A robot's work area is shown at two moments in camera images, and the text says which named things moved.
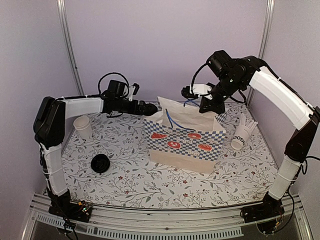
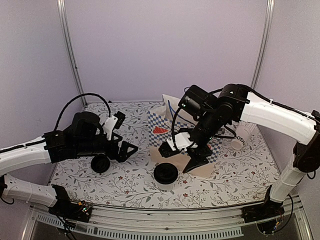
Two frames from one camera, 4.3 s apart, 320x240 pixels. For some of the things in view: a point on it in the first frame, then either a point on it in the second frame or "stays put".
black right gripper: [219, 107] -> [197, 158]
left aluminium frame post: [66, 27] stays put
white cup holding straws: [241, 135] stays put
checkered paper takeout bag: [182, 137] stays put
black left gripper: [140, 112] -> [113, 155]
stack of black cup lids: [100, 163] stays put
